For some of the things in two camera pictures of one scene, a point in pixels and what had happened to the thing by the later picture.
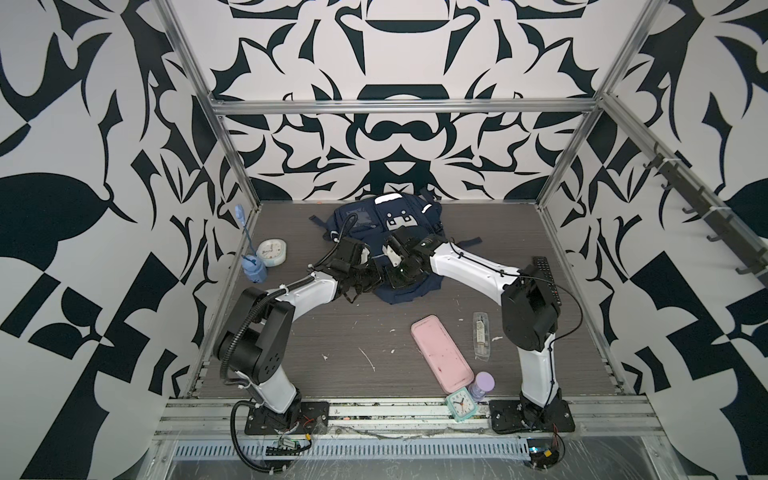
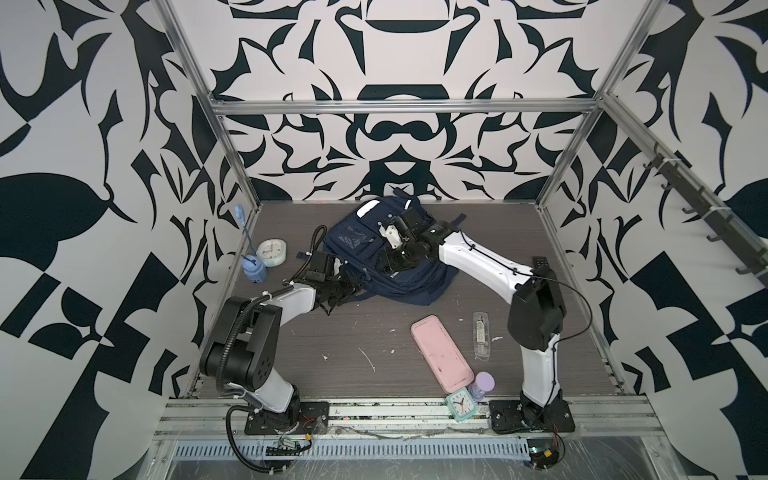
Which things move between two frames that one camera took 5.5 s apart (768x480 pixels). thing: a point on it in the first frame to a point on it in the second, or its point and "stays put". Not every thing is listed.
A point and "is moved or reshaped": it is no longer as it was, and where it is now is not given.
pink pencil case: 440,354 stays put
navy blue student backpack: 370,218 is moved or reshaped
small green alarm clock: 461,403 stays put
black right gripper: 393,282 to 391,265
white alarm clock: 272,252 stays put
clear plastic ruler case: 481,336 stays put
